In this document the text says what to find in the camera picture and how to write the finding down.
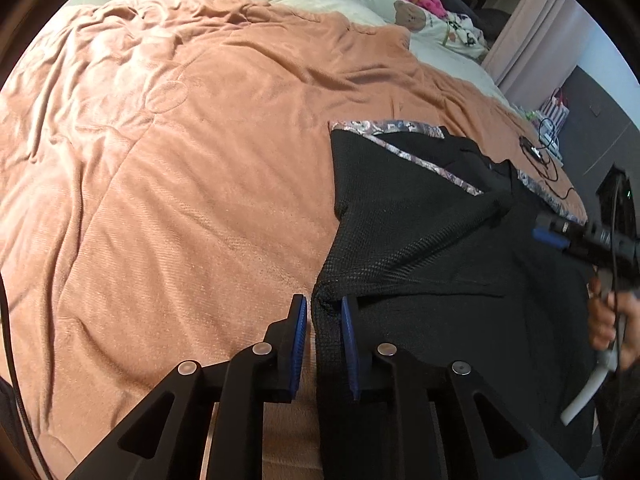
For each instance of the bear print pillow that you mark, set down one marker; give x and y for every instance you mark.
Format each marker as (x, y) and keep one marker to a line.
(415, 22)

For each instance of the person's right hand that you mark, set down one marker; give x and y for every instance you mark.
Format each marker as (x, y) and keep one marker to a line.
(600, 320)

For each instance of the pink curtain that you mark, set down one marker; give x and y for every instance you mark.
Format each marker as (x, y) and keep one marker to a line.
(530, 35)

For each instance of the orange blanket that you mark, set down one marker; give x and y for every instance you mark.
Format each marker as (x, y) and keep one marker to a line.
(175, 185)

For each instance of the dark grey cloth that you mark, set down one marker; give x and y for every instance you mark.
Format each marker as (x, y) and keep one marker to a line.
(480, 10)

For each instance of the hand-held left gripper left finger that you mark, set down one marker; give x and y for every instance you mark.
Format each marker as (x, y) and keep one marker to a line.
(300, 340)

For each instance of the black knit cardigan paisley trim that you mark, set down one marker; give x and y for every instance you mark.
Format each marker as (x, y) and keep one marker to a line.
(425, 240)

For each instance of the white drawer cabinet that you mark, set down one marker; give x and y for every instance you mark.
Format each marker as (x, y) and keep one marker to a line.
(550, 139)

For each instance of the white patterned cloth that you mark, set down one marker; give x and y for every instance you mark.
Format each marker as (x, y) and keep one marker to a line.
(465, 35)

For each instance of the striped gift bag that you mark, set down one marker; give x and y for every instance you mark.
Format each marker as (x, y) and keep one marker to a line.
(556, 110)

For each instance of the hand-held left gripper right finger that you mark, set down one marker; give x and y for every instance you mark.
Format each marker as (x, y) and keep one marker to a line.
(348, 345)

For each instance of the small black device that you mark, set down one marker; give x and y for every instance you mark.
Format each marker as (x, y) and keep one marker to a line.
(532, 149)

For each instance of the black bag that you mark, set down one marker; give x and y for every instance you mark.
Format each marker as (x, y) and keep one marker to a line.
(7, 435)

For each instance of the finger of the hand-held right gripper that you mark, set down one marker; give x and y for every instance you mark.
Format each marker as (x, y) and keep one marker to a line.
(547, 236)

